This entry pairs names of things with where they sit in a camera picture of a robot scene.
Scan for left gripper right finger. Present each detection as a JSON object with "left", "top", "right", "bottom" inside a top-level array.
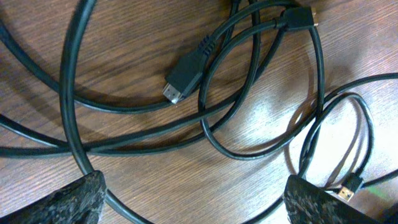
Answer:
[{"left": 284, "top": 175, "right": 378, "bottom": 224}]

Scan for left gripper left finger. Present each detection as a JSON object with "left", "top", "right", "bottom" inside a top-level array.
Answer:
[{"left": 1, "top": 170, "right": 107, "bottom": 223}]

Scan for thick black HDMI cable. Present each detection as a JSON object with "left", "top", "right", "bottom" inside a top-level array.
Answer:
[{"left": 0, "top": 0, "right": 326, "bottom": 224}]

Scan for thin black USB cable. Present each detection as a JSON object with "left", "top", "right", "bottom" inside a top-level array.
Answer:
[{"left": 198, "top": 6, "right": 398, "bottom": 224}]

